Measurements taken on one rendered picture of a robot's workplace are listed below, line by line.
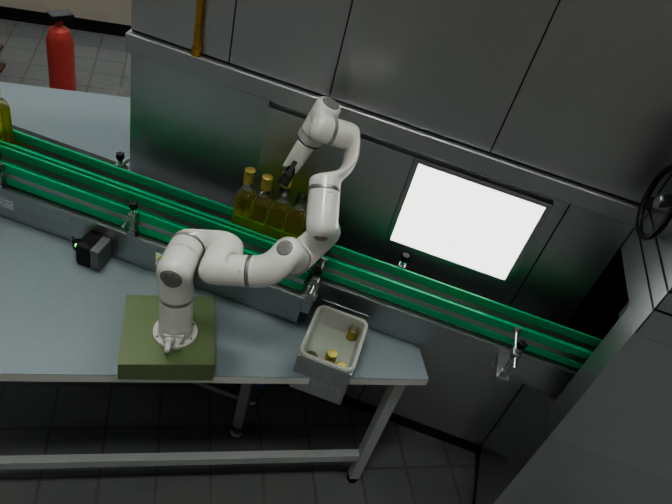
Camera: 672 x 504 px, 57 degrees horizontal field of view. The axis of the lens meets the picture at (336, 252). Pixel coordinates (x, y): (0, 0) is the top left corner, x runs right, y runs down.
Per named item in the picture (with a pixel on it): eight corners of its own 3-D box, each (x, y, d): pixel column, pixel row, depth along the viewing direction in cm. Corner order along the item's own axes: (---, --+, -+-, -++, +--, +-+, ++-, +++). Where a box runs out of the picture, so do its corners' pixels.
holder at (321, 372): (366, 328, 209) (372, 312, 204) (345, 390, 188) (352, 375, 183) (318, 310, 210) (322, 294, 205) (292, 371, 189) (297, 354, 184)
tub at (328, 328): (363, 338, 204) (370, 320, 199) (346, 390, 187) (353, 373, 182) (313, 320, 205) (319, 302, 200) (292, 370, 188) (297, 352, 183)
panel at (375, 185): (507, 279, 208) (553, 199, 186) (507, 285, 205) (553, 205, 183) (255, 190, 213) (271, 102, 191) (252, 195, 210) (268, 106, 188)
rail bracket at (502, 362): (502, 365, 205) (531, 320, 191) (499, 405, 192) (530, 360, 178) (488, 360, 206) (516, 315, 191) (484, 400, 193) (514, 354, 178)
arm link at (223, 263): (242, 267, 154) (257, 228, 167) (150, 261, 157) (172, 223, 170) (246, 295, 160) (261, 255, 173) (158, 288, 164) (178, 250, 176)
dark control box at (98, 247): (112, 257, 206) (111, 238, 201) (99, 272, 200) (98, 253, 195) (89, 249, 207) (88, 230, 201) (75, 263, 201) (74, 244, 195)
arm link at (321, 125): (350, 133, 164) (318, 123, 159) (332, 161, 171) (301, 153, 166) (340, 97, 173) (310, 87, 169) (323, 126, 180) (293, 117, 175)
